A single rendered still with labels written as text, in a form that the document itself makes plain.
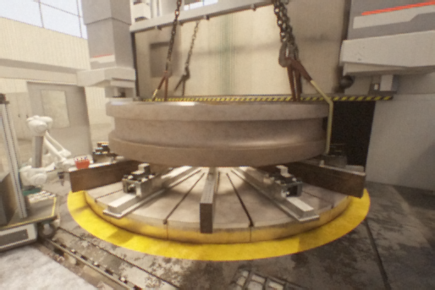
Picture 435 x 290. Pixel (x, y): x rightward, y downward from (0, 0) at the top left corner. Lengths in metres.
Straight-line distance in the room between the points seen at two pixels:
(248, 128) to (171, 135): 1.15
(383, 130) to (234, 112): 3.68
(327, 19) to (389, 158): 3.28
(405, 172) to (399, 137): 0.76
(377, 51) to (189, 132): 2.74
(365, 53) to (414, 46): 0.50
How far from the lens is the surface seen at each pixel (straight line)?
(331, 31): 5.62
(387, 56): 3.63
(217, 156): 2.89
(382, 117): 5.59
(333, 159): 4.85
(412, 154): 5.83
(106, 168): 4.13
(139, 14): 8.25
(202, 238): 2.85
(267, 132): 3.16
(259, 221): 2.77
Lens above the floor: 1.76
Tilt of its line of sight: 12 degrees down
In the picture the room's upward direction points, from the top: straight up
